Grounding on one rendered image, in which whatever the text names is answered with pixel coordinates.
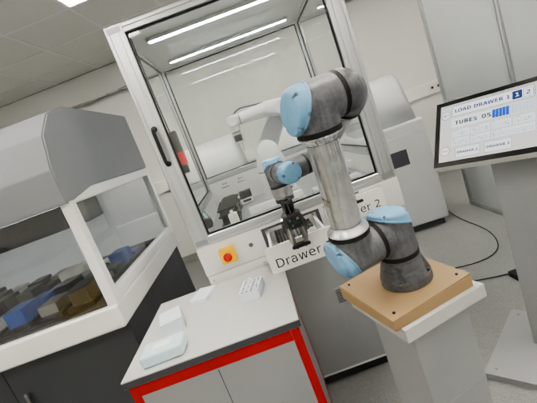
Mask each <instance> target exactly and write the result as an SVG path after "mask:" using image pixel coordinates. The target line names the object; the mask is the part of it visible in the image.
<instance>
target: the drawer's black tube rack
mask: <svg viewBox="0 0 537 403"><path fill-rule="evenodd" d="M305 220H306V222H307V229H309V227H313V226H314V225H313V224H312V223H311V221H310V220H309V219H305ZM293 231H294V237H296V236H298V235H301V232H300V231H299V230H298V228H296V229H294V230H293ZM274 233H275V236H276V241H277V243H279V242H282V241H285V240H288V238H287V237H286V235H285V234H284V232H283V230H282V228H281V229H278V230H275V231H274Z"/></svg>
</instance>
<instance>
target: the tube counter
mask: <svg viewBox="0 0 537 403"><path fill-rule="evenodd" d="M533 109H536V104H535V98H533V99H530V100H526V101H523V102H517V103H514V104H510V105H507V106H501V107H498V108H494V109H491V110H486V111H483V112H481V122H482V121H486V120H489V119H493V118H499V117H502V116H506V115H510V114H516V113H519V112H523V111H527V110H533Z"/></svg>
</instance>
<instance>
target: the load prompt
mask: <svg viewBox="0 0 537 403"><path fill-rule="evenodd" d="M533 96H535V84H532V85H529V86H524V87H521V88H518V89H515V90H509V91H507V92H503V93H501V94H495V95H492V96H489V97H486V98H481V99H478V100H475V101H472V102H467V103H464V104H460V105H457V106H453V107H452V116H451V117H455V116H459V115H462V114H467V113H471V112H474V111H477V110H483V109H486V108H490V107H493V106H498V105H502V104H505V103H509V102H513V101H517V100H520V99H524V98H529V97H533Z"/></svg>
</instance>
